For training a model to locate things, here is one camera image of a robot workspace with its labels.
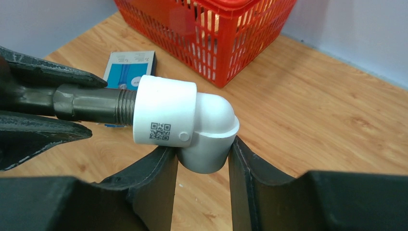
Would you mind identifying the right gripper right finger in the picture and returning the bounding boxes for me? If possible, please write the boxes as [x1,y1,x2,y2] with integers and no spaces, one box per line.
[228,138,408,231]

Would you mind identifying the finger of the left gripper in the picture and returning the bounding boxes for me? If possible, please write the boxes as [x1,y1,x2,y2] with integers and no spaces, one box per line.
[0,46,107,88]
[0,111,92,171]

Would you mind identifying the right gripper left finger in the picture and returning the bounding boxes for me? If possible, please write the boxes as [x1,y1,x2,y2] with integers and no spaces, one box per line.
[0,147,178,231]

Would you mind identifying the dark grey metal faucet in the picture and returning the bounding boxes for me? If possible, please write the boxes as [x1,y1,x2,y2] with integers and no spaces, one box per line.
[0,83,137,125]

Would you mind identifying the blue razor package box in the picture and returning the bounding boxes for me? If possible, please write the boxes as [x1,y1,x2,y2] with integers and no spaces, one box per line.
[103,51,157,128]

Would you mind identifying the red plastic shopping basket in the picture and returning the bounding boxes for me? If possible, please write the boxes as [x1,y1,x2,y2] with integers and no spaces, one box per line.
[115,0,295,88]

